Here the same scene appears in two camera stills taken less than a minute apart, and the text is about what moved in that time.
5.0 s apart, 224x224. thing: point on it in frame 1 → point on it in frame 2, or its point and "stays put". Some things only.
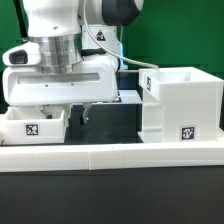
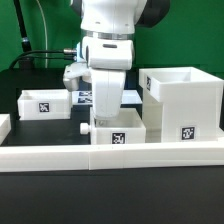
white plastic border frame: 94,157 stays put
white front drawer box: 29,125 → 127,128
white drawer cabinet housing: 179,105 stays put
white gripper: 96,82 → 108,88
